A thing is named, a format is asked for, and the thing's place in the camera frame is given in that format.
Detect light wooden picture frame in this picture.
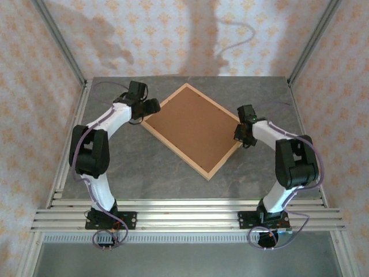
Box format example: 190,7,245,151
140,83,243,182

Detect grey metal shelf panel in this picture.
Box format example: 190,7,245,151
33,242,345,277

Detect aluminium side rail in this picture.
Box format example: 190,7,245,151
288,83,329,208
46,79,93,208

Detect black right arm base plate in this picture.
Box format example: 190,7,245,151
238,210,290,230

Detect aluminium cross rail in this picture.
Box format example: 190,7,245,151
30,198,347,232

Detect aluminium corner post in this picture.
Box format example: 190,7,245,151
287,0,344,87
31,0,89,87

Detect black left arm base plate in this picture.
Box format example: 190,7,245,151
85,211,137,230

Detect grey slotted cable duct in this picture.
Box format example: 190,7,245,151
42,233,338,245

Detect aluminium frame leg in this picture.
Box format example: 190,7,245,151
330,230,357,277
17,230,44,277

